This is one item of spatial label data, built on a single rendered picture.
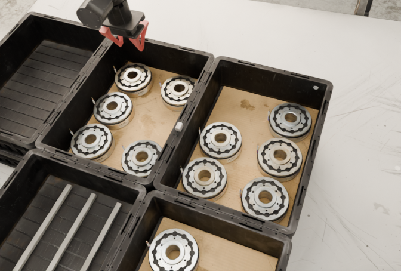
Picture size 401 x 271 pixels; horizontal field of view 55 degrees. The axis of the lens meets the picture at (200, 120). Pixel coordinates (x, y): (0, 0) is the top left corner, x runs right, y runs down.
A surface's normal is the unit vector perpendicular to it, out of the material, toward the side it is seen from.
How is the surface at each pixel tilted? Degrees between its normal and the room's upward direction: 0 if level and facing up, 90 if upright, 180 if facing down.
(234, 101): 0
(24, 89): 0
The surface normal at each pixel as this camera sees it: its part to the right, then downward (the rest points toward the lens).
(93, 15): -0.33, 0.80
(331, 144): -0.07, -0.58
